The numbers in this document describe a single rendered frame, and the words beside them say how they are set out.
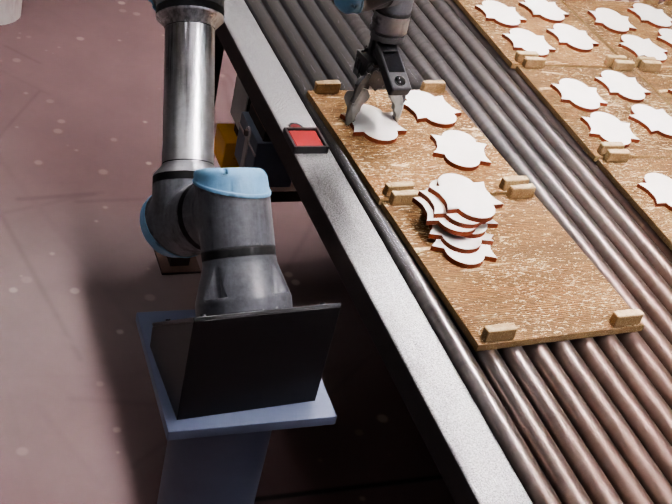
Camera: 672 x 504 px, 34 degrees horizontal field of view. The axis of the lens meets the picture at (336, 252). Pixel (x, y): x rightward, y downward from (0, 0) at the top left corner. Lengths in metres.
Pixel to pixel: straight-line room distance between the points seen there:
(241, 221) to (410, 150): 0.72
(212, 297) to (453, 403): 0.42
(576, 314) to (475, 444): 0.40
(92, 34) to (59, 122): 0.70
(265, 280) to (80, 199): 1.98
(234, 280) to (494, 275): 0.56
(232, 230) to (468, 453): 0.49
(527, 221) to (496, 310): 0.32
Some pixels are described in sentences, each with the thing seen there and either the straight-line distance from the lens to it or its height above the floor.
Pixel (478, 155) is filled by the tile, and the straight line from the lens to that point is 2.32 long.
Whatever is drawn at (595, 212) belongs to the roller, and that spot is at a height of 0.91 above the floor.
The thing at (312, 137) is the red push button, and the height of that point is 0.93.
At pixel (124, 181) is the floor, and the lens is 3.68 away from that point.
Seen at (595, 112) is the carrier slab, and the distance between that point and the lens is 2.67.
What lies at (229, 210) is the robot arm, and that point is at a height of 1.12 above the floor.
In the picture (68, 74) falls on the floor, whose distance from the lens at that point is 4.25.
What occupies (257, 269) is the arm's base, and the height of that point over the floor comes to 1.06.
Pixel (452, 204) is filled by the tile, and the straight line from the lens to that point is 2.03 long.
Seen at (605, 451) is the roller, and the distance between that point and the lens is 1.78.
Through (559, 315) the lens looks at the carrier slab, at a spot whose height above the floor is 0.94.
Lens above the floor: 2.07
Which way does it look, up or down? 36 degrees down
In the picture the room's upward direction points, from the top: 15 degrees clockwise
